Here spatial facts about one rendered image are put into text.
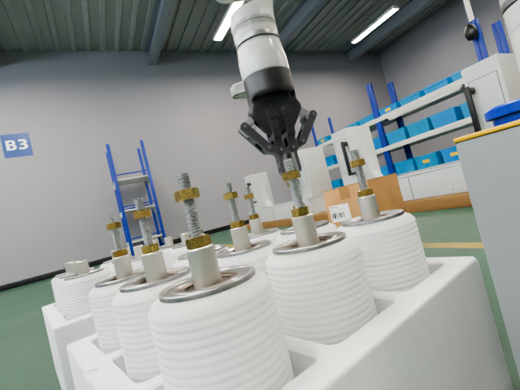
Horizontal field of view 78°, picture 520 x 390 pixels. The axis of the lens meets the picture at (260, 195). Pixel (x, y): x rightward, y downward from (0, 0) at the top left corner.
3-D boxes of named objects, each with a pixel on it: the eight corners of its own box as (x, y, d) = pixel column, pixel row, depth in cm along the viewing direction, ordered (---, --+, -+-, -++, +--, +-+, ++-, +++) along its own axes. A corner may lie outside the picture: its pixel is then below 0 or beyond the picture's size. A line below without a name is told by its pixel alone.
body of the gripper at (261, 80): (244, 66, 45) (260, 130, 45) (299, 59, 47) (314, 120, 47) (235, 88, 52) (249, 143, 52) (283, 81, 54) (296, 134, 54)
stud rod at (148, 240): (155, 265, 35) (139, 199, 35) (161, 265, 34) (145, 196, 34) (148, 268, 34) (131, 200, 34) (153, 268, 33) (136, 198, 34)
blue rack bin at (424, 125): (428, 135, 542) (424, 123, 543) (449, 127, 508) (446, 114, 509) (408, 138, 518) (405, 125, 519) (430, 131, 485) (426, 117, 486)
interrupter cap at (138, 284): (155, 277, 39) (154, 271, 39) (206, 268, 36) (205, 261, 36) (104, 299, 32) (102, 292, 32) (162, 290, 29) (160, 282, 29)
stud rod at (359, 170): (364, 209, 40) (349, 152, 41) (372, 207, 40) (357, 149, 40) (365, 209, 39) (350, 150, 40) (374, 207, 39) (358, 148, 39)
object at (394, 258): (363, 350, 44) (330, 224, 45) (434, 338, 43) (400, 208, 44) (378, 393, 35) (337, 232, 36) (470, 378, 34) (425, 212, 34)
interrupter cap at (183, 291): (146, 302, 26) (145, 293, 26) (225, 271, 30) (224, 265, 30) (184, 313, 20) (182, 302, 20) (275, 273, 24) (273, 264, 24)
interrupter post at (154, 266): (157, 280, 36) (150, 251, 36) (174, 277, 35) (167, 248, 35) (141, 287, 33) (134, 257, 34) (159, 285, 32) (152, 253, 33)
